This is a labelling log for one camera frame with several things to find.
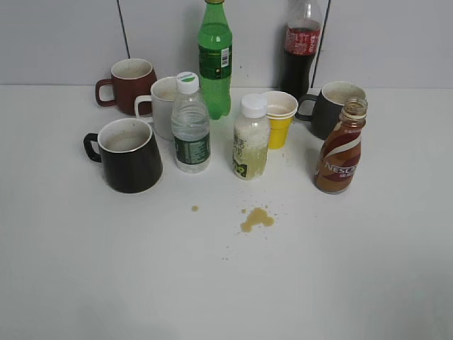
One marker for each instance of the black ceramic mug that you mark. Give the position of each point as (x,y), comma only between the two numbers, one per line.
(129,154)

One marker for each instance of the Nescafe coffee bottle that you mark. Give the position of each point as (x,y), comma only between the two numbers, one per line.
(341,151)

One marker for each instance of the large coffee spill stain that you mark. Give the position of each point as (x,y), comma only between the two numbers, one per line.
(257,216)

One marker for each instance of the yellow paper cup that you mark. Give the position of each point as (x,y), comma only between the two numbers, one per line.
(281,110)

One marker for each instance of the white capped juice bottle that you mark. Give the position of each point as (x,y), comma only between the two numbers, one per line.
(251,137)

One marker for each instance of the clear water bottle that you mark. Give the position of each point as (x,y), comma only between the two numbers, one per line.
(190,124)

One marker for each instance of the white ceramic mug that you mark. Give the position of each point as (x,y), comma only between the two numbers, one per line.
(162,96)

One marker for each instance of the dark grey ceramic mug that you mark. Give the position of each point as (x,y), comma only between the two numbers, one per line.
(328,105)

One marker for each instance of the green soda bottle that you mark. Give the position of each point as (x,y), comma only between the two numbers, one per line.
(215,40)

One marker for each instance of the cola bottle red label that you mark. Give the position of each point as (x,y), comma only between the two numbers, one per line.
(302,34)

